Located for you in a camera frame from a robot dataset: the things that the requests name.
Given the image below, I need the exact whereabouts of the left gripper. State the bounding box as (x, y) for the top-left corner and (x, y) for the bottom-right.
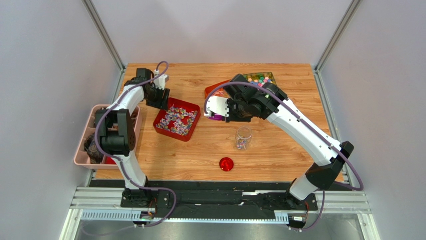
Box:
(145, 85), (171, 112)

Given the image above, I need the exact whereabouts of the clear plastic jar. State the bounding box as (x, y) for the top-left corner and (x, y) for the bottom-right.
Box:
(235, 126), (253, 151)

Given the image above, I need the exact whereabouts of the purple plastic scoop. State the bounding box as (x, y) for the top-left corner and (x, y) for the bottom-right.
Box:
(204, 112), (226, 122)

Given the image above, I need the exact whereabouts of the red tray of swirl lollipops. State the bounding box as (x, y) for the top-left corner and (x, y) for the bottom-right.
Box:
(153, 98), (201, 142)

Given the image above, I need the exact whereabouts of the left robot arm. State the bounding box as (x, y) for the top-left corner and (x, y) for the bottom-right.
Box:
(94, 68), (170, 202)

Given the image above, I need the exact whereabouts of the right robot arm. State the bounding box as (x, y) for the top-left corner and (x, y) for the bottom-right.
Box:
(223, 74), (355, 201)

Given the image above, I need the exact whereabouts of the clear tray of colourful candies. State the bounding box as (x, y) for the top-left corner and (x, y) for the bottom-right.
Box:
(243, 72), (277, 87)

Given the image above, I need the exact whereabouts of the orange tray of lollipops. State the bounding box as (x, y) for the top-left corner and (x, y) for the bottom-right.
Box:
(204, 79), (231, 99)

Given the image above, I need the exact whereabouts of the red jar lid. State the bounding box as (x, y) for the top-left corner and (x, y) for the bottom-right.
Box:
(219, 157), (234, 172)

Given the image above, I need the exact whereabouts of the pink organizer basket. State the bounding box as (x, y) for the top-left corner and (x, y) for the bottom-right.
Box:
(73, 104), (143, 170)

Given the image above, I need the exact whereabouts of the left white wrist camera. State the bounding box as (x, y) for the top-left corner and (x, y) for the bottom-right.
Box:
(153, 70), (169, 90)

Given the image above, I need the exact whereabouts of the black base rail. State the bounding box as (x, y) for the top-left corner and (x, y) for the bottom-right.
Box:
(120, 181), (319, 220)

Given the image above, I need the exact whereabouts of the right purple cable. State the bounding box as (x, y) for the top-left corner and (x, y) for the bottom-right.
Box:
(203, 81), (365, 232)

